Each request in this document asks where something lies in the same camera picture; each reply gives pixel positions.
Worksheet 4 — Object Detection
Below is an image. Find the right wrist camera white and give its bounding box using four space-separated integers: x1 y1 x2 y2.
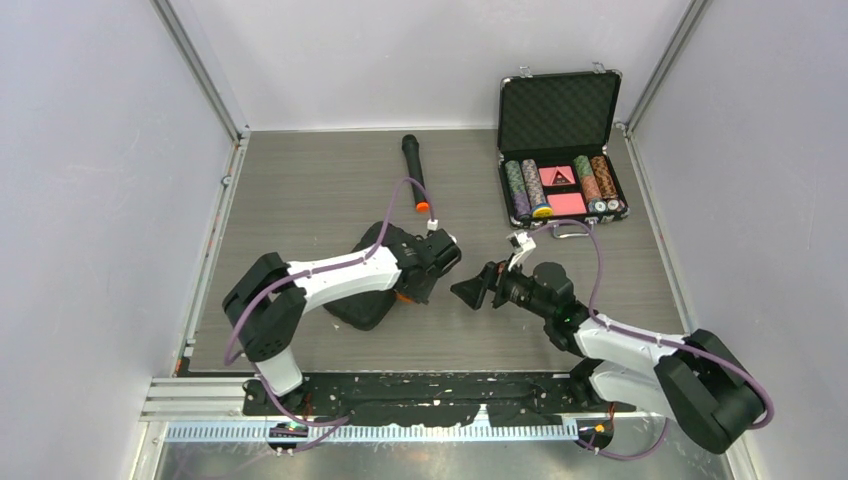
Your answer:
505 230 536 271

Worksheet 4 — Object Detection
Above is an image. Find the open poker chip case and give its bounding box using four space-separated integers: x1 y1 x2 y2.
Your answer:
496 65 630 228

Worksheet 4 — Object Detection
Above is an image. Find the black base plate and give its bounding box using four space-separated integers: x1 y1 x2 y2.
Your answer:
278 371 634 427

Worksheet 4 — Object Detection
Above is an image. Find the black microphone orange end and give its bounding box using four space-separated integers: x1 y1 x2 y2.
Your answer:
401 134 430 213

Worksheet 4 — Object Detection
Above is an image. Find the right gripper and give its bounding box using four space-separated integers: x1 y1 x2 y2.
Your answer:
452 252 554 321

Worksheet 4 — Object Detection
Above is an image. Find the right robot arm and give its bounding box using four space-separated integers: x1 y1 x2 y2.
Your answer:
451 262 773 454

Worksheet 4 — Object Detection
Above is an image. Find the black tool kit case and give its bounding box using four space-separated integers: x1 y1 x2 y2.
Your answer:
323 221 429 331

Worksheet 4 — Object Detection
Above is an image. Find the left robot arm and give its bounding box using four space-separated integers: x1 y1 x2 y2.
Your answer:
222 223 462 414

